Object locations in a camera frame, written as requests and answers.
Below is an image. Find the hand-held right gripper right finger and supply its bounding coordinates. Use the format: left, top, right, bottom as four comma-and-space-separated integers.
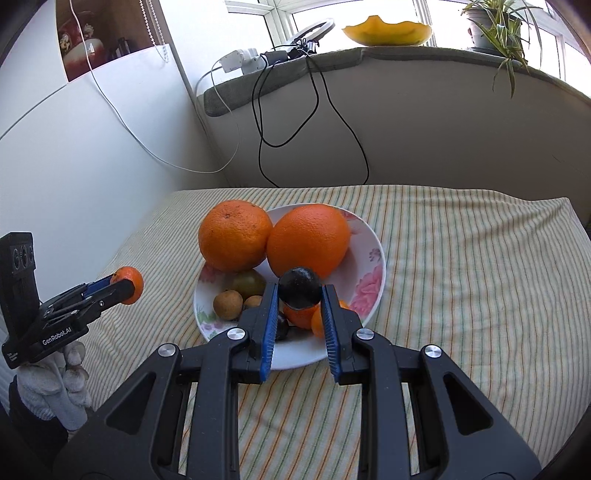
320, 283, 542, 480

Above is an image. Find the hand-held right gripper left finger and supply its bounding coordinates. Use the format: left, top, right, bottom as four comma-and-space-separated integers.
53, 282, 280, 480

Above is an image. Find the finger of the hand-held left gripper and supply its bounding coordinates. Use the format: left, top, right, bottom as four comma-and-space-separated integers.
41, 280, 136, 325
60, 275, 117, 302

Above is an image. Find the small tangerine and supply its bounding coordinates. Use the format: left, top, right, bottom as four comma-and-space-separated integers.
283, 302, 320, 330
110, 266, 144, 306
310, 299, 354, 337

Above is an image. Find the small green fruit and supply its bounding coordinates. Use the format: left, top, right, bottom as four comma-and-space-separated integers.
230, 270, 267, 299

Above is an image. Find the floral white plate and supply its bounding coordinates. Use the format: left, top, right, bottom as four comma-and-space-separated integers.
193, 203, 387, 372

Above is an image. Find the large orange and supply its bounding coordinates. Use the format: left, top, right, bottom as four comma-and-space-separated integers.
198, 199, 274, 272
266, 204, 351, 281

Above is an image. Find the person's left hand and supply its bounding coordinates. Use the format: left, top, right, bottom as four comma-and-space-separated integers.
18, 339, 93, 431

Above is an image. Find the striped blanket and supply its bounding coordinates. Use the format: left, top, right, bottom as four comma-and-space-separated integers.
65, 184, 583, 480

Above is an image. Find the red white figurine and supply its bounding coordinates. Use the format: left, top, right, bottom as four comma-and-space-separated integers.
59, 34, 105, 77

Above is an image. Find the wooden shelf niche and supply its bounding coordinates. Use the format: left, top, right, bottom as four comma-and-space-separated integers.
55, 0, 171, 84

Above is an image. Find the small potted succulent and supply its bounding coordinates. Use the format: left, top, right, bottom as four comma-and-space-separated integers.
288, 17, 336, 51

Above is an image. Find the yellow bowl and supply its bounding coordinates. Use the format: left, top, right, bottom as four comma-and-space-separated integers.
342, 15, 433, 47

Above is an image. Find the potted spider plant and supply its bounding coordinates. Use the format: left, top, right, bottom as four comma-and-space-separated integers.
462, 0, 546, 99

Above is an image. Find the white cable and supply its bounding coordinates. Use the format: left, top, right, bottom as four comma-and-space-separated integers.
69, 0, 241, 174

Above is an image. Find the black cable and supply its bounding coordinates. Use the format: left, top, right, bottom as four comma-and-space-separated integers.
253, 46, 370, 188

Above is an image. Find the beaded blind cord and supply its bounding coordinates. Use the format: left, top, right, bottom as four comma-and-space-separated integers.
143, 0, 170, 65

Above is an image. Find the white window frame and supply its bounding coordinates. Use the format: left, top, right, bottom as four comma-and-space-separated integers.
224, 0, 591, 79

